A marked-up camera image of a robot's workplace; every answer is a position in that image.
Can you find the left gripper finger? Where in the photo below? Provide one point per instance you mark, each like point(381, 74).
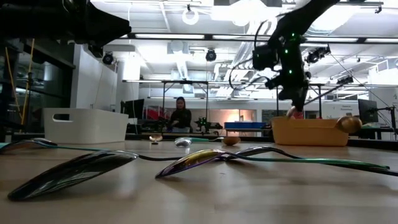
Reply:
point(102, 26)

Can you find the white plastic bin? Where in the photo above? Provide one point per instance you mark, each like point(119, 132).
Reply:
point(93, 127)

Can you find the person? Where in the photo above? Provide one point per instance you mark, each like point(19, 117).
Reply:
point(299, 115)
point(182, 116)

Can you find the black monitor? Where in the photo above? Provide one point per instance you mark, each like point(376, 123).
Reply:
point(367, 110)
point(134, 109)

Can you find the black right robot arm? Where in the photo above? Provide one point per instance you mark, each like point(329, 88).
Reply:
point(308, 15)

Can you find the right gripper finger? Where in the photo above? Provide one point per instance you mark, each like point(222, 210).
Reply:
point(300, 102)

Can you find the red panel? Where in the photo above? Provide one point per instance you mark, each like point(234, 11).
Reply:
point(155, 114)

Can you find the black tripod stand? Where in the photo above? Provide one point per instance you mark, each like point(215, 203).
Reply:
point(30, 102)

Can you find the blue storage crate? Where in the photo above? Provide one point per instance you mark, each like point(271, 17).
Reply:
point(245, 125)

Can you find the yellow plastic bin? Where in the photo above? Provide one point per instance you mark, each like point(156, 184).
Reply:
point(311, 133)

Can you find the black boom stand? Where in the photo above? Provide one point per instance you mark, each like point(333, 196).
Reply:
point(394, 123)

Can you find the black ceiling camera cluster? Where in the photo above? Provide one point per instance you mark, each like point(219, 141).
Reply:
point(345, 80)
point(315, 56)

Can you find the white ventilation duct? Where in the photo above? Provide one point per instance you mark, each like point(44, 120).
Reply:
point(182, 67)

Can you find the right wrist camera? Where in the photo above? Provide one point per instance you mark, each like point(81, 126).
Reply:
point(264, 57)

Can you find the black spoon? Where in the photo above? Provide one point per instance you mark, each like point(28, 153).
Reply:
point(71, 174)

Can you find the black metal frame stand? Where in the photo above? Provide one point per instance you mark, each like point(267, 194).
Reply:
point(320, 102)
point(163, 102)

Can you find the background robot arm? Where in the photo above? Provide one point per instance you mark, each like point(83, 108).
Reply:
point(203, 122)

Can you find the black table frame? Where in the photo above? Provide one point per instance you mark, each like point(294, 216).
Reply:
point(140, 137)

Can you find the ceiling light strip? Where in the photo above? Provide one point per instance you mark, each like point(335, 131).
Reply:
point(236, 37)
point(382, 40)
point(332, 40)
point(169, 36)

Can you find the gold spoon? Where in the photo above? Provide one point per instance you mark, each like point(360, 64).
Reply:
point(349, 124)
point(230, 141)

